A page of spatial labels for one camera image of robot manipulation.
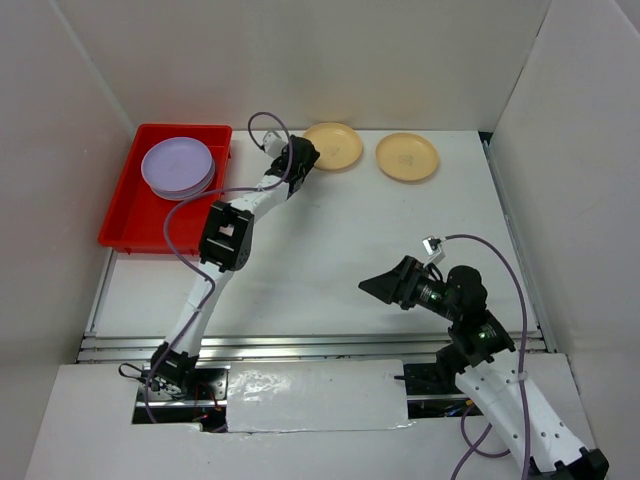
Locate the yellow plate back centre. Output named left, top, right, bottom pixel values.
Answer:
left=303, top=122, right=363, bottom=172

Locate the red plastic bin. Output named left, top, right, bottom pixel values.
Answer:
left=98, top=123, right=233, bottom=254

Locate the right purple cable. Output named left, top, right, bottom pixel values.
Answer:
left=452, top=233, right=531, bottom=480

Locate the yellow plate back right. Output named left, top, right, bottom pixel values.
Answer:
left=375, top=133, right=440, bottom=183

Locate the purple plate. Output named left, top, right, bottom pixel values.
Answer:
left=141, top=137, right=215, bottom=193

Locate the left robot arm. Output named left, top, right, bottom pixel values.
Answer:
left=145, top=131, right=320, bottom=399

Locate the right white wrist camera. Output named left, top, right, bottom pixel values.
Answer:
left=422, top=236, right=445, bottom=265

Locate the yellow plate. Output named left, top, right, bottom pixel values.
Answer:
left=375, top=133, right=440, bottom=183
left=303, top=122, right=363, bottom=172

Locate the pink plate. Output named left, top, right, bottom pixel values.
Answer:
left=149, top=171, right=215, bottom=195

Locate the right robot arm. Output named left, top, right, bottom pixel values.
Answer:
left=358, top=256, right=609, bottom=479

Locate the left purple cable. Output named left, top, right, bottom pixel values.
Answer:
left=143, top=112, right=296, bottom=424

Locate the purple cable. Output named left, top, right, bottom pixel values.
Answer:
left=452, top=233, right=531, bottom=480
left=143, top=112, right=296, bottom=424

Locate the white taped cover panel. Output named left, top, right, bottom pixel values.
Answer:
left=226, top=360, right=410, bottom=433

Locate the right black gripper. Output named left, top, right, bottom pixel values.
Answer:
left=358, top=253, right=461, bottom=321

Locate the aluminium rail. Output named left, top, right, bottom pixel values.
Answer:
left=74, top=329, right=551, bottom=364

